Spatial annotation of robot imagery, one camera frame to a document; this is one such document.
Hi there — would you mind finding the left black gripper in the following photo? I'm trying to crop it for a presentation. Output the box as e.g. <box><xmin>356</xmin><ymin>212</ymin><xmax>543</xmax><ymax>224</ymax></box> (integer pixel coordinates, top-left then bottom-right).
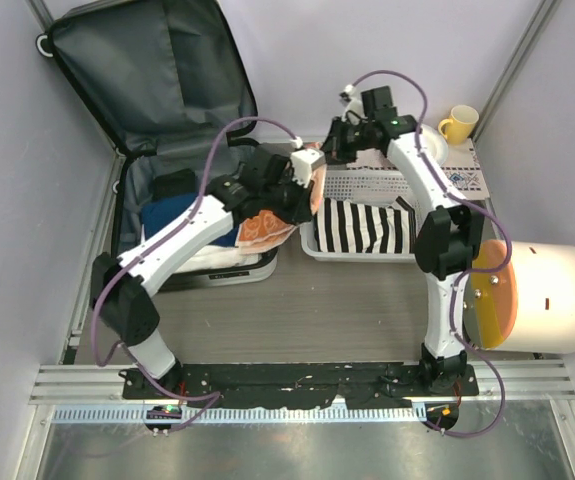
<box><xmin>262</xmin><ymin>172</ymin><xmax>315</xmax><ymax>228</ymax></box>

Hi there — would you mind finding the orange white mesh garment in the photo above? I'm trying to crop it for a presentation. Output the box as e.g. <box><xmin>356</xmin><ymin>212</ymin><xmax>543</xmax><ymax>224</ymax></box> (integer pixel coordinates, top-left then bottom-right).
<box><xmin>235</xmin><ymin>144</ymin><xmax>326</xmax><ymax>254</ymax></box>

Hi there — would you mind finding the white plastic mesh basket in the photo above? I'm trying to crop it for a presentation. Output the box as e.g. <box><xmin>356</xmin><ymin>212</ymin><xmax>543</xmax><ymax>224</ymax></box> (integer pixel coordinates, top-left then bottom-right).
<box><xmin>300</xmin><ymin>169</ymin><xmax>420</xmax><ymax>263</ymax></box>

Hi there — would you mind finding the black white striped garment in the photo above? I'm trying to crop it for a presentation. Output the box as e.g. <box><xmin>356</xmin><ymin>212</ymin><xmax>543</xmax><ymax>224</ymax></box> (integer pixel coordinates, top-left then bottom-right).
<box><xmin>313</xmin><ymin>196</ymin><xmax>416</xmax><ymax>255</ymax></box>

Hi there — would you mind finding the blue garment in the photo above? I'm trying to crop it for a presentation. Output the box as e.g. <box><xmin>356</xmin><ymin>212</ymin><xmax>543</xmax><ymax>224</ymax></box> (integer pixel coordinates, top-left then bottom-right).
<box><xmin>141</xmin><ymin>197</ymin><xmax>242</xmax><ymax>249</ymax></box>

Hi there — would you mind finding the black white space suitcase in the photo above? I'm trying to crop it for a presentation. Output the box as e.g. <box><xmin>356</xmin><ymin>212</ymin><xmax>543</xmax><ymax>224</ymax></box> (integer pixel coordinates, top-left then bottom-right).
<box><xmin>34</xmin><ymin>0</ymin><xmax>279</xmax><ymax>293</ymax></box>

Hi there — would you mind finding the white cylindrical bin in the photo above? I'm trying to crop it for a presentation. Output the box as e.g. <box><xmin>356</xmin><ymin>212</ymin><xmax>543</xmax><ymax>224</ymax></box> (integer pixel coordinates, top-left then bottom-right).
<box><xmin>466</xmin><ymin>241</ymin><xmax>575</xmax><ymax>354</ymax></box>

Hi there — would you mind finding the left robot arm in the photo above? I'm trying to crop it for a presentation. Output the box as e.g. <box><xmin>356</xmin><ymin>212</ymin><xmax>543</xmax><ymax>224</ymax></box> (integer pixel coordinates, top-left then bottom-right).
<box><xmin>90</xmin><ymin>144</ymin><xmax>325</xmax><ymax>399</ymax></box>

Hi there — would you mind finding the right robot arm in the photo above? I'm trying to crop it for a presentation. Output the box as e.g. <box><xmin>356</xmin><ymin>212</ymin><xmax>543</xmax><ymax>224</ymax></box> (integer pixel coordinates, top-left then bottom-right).
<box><xmin>323</xmin><ymin>85</ymin><xmax>484</xmax><ymax>395</ymax></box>

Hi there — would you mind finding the white round plate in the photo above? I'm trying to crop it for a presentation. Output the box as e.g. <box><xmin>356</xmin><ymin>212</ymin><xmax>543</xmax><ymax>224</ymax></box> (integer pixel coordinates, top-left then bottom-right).
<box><xmin>420</xmin><ymin>124</ymin><xmax>449</xmax><ymax>166</ymax></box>

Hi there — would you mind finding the yellow mug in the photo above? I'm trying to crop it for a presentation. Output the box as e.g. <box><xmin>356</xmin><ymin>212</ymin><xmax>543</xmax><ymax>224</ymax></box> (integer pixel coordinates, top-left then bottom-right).
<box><xmin>438</xmin><ymin>105</ymin><xmax>479</xmax><ymax>145</ymax></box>

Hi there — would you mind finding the patterned cloth napkin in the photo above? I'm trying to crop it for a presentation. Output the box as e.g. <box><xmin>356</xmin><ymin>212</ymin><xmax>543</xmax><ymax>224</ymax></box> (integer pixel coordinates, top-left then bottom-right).
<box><xmin>347</xmin><ymin>145</ymin><xmax>489</xmax><ymax>201</ymax></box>

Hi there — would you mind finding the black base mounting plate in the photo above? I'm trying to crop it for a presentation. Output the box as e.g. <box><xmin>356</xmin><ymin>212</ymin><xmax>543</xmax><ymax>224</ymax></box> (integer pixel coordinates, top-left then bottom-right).
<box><xmin>121</xmin><ymin>360</ymin><xmax>481</xmax><ymax>411</ymax></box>

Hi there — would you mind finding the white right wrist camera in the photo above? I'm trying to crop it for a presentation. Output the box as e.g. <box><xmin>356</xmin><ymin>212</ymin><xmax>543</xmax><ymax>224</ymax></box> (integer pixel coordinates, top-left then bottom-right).
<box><xmin>340</xmin><ymin>84</ymin><xmax>364</xmax><ymax>125</ymax></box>

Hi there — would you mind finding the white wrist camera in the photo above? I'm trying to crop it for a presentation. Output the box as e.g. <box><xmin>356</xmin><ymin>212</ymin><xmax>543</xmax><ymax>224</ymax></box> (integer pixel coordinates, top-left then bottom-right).
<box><xmin>289</xmin><ymin>148</ymin><xmax>326</xmax><ymax>187</ymax></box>
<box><xmin>340</xmin><ymin>84</ymin><xmax>364</xmax><ymax>125</ymax></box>

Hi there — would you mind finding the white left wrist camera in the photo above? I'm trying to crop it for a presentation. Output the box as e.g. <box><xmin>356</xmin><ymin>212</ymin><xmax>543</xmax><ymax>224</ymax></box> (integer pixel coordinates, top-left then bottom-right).
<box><xmin>289</xmin><ymin>148</ymin><xmax>326</xmax><ymax>187</ymax></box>

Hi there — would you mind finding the white slotted cable duct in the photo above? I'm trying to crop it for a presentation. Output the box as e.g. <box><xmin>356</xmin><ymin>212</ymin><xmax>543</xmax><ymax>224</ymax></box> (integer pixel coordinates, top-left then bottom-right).
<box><xmin>52</xmin><ymin>401</ymin><xmax>426</xmax><ymax>425</ymax></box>

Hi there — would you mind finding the aluminium rail frame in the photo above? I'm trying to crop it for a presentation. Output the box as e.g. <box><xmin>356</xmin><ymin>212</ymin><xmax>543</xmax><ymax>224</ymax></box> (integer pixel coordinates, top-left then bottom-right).
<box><xmin>30</xmin><ymin>359</ymin><xmax>575</xmax><ymax>409</ymax></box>

